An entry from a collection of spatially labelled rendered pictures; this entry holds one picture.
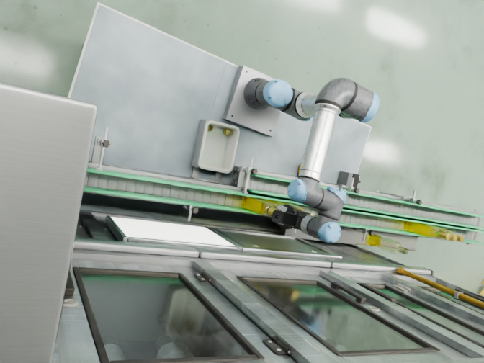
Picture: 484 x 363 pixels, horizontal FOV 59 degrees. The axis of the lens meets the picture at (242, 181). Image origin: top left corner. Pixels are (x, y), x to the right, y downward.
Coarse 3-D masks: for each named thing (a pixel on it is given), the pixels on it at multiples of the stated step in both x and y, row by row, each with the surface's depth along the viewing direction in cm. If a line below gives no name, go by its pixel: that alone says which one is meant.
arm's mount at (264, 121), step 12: (240, 72) 203; (252, 72) 204; (240, 84) 203; (240, 96) 204; (228, 108) 203; (240, 108) 205; (228, 120) 205; (240, 120) 206; (252, 120) 208; (264, 120) 211; (276, 120) 214; (264, 132) 212
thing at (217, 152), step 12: (204, 132) 194; (216, 132) 204; (204, 144) 195; (216, 144) 205; (228, 144) 207; (204, 156) 203; (216, 156) 206; (228, 156) 205; (204, 168) 196; (216, 168) 202; (228, 168) 203
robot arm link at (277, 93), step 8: (272, 80) 189; (280, 80) 187; (264, 88) 189; (272, 88) 185; (280, 88) 186; (288, 88) 187; (256, 96) 196; (264, 96) 189; (272, 96) 186; (280, 96) 187; (288, 96) 188; (264, 104) 195; (272, 104) 188; (280, 104) 187; (288, 104) 191
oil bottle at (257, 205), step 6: (246, 198) 198; (252, 198) 194; (246, 204) 197; (252, 204) 193; (258, 204) 188; (264, 204) 185; (270, 204) 186; (252, 210) 192; (258, 210) 187; (264, 210) 184
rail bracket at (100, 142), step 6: (96, 138) 172; (102, 138) 173; (96, 144) 172; (102, 144) 160; (108, 144) 160; (96, 150) 172; (102, 150) 164; (96, 156) 173; (102, 156) 164; (96, 162) 173; (96, 168) 165
